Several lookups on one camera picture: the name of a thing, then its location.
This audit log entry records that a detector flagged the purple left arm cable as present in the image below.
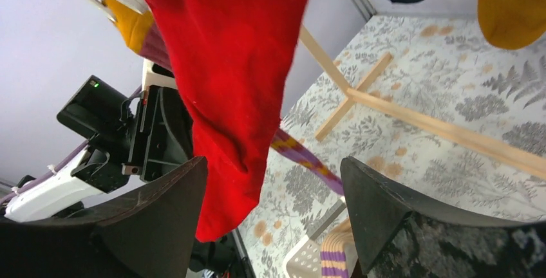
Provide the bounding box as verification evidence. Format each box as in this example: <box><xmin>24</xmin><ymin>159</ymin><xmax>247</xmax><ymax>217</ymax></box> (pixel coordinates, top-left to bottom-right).
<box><xmin>0</xmin><ymin>86</ymin><xmax>144</xmax><ymax>205</ymax></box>

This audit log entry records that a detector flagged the mustard yellow striped sock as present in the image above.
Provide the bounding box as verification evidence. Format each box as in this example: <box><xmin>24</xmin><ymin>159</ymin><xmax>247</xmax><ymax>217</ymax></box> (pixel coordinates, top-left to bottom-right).
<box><xmin>477</xmin><ymin>0</ymin><xmax>545</xmax><ymax>50</ymax></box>

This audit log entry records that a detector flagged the wooden clothes rack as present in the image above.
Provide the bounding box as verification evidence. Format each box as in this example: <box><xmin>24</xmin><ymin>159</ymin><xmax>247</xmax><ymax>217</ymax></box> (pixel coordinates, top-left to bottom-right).
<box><xmin>299</xmin><ymin>26</ymin><xmax>545</xmax><ymax>180</ymax></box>

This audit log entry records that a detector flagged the purple striped beige sock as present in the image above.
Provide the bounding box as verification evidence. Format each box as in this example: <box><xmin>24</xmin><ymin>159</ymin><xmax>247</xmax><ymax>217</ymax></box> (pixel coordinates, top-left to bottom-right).
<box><xmin>320</xmin><ymin>219</ymin><xmax>354</xmax><ymax>278</ymax></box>

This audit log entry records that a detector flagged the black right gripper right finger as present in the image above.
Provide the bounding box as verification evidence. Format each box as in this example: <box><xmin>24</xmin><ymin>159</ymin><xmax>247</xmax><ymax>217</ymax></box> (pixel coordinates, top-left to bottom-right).
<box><xmin>340</xmin><ymin>157</ymin><xmax>545</xmax><ymax>277</ymax></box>

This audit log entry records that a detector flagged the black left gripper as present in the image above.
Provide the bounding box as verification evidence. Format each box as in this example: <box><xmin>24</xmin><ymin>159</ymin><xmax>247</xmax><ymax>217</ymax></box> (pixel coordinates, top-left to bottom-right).
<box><xmin>121</xmin><ymin>86</ymin><xmax>193</xmax><ymax>183</ymax></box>

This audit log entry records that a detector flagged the red sock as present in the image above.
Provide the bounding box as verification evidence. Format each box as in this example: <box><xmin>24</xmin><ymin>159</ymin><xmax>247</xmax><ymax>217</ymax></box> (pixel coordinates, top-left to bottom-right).
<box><xmin>145</xmin><ymin>0</ymin><xmax>308</xmax><ymax>242</ymax></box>

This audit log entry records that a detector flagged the white plastic basket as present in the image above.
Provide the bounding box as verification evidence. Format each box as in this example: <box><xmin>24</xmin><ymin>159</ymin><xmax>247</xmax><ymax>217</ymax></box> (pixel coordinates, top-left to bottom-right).
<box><xmin>283</xmin><ymin>198</ymin><xmax>358</xmax><ymax>277</ymax></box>

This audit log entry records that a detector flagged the maroon purple striped sock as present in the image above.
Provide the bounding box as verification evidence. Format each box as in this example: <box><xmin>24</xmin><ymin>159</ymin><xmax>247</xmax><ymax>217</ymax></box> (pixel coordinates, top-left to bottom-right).
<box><xmin>103</xmin><ymin>0</ymin><xmax>343</xmax><ymax>195</ymax></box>

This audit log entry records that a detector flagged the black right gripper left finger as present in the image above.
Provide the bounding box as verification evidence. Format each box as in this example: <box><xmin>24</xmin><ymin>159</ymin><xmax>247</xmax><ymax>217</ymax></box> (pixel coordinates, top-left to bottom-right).
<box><xmin>1</xmin><ymin>156</ymin><xmax>207</xmax><ymax>277</ymax></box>

